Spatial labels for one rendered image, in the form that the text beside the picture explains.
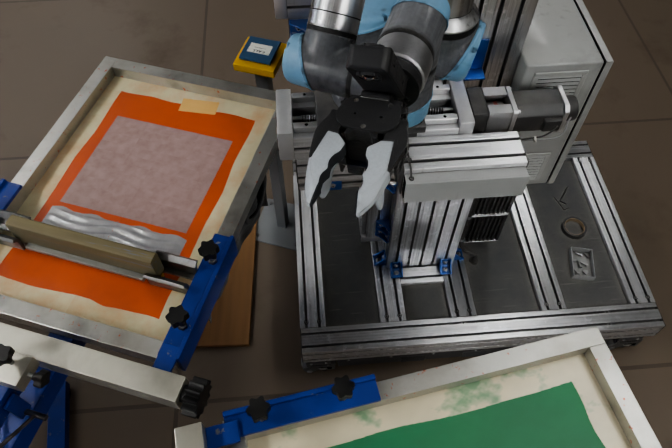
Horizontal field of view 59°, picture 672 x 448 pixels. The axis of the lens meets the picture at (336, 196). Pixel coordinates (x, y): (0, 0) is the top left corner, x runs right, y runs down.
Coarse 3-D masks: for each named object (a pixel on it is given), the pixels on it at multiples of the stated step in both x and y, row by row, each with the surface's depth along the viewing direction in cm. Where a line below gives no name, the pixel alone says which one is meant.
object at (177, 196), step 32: (192, 128) 161; (224, 128) 161; (160, 160) 155; (192, 160) 155; (224, 160) 155; (160, 192) 149; (192, 192) 149; (128, 224) 143; (160, 224) 143; (192, 224) 143; (96, 288) 133; (128, 288) 133; (160, 288) 133
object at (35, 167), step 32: (128, 64) 171; (96, 96) 166; (224, 96) 167; (256, 96) 163; (64, 128) 156; (32, 160) 150; (256, 160) 150; (256, 192) 148; (224, 224) 139; (32, 320) 125; (64, 320) 125; (128, 352) 123
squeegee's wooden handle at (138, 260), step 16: (16, 224) 131; (32, 224) 131; (48, 224) 131; (32, 240) 134; (48, 240) 131; (64, 240) 129; (80, 240) 128; (96, 240) 128; (80, 256) 133; (96, 256) 130; (112, 256) 128; (128, 256) 126; (144, 256) 126; (144, 272) 130; (160, 272) 131
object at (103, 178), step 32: (128, 96) 168; (128, 128) 161; (160, 128) 161; (96, 160) 155; (128, 160) 155; (64, 192) 149; (96, 192) 149; (128, 192) 149; (32, 256) 138; (64, 288) 133
